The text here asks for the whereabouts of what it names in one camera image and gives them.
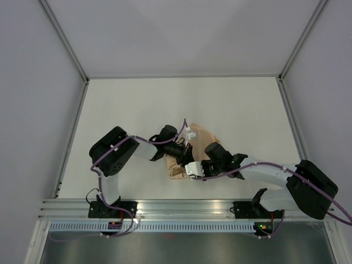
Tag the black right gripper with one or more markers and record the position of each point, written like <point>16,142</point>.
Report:
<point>203,164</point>

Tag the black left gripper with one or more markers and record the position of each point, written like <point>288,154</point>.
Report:
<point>186,154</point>

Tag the peach cloth napkin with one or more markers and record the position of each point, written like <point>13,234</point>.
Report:
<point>203,139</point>

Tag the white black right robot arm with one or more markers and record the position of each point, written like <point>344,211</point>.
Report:
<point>300,186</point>

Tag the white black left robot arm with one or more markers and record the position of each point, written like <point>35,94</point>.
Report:
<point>111,153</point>

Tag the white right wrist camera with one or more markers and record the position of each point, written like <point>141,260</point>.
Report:
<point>194,170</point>

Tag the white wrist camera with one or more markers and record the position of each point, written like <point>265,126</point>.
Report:
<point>189,134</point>
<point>194,170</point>

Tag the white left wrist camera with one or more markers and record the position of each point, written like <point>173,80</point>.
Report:
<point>189,134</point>

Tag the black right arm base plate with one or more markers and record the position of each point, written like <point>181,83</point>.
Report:
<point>245,210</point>

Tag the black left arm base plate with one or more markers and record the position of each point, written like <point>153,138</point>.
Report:
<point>99,210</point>

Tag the aluminium front rail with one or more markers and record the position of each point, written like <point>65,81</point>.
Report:
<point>149,210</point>

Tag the white slotted cable duct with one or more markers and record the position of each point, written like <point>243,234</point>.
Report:
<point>154,226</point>

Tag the aluminium right frame post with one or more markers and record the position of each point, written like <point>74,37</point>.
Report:
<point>317,12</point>

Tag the aluminium frame post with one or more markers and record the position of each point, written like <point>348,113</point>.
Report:
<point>317,12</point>
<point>55,24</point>

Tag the aluminium left frame post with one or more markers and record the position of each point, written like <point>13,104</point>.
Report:
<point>55,24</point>

